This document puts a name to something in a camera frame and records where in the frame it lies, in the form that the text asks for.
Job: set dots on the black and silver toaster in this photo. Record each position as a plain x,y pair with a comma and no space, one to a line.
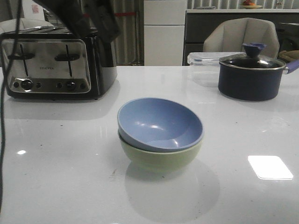
51,63

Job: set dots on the olive cloth right edge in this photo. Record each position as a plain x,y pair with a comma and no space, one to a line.
289,56

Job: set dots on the fruit plate on counter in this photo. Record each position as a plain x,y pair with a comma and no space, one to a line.
248,4

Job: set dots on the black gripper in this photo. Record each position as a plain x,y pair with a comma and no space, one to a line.
100,12

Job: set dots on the glass pot lid blue knob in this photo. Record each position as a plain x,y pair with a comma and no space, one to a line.
252,59

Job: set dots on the green plastic bowl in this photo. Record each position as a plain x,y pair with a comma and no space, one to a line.
159,162

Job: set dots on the blue plastic bowl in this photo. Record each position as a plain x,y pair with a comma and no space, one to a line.
159,125

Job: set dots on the dark blue saucepan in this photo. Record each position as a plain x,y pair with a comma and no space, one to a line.
253,84

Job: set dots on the white armchair left background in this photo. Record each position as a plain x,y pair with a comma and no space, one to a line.
10,25

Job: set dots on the beige upholstered chair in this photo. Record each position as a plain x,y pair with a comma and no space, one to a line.
230,35

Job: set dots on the white refrigerator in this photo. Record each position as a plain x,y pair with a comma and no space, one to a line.
164,29

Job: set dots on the clear plastic food container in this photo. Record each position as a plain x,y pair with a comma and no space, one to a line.
205,67

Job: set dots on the dark kitchen counter cabinet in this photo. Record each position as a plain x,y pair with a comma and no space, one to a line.
199,24

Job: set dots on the red barrier tape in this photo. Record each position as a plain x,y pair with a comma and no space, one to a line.
125,14

